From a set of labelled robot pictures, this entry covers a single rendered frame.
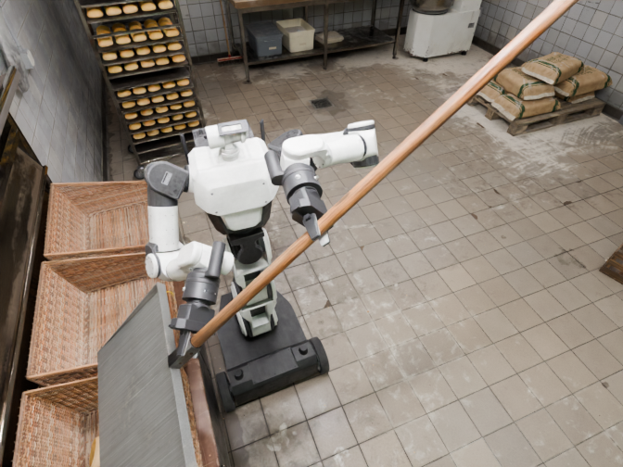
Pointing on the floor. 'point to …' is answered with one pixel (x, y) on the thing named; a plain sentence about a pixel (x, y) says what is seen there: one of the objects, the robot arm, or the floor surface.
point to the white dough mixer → (440, 27)
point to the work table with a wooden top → (369, 34)
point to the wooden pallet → (543, 115)
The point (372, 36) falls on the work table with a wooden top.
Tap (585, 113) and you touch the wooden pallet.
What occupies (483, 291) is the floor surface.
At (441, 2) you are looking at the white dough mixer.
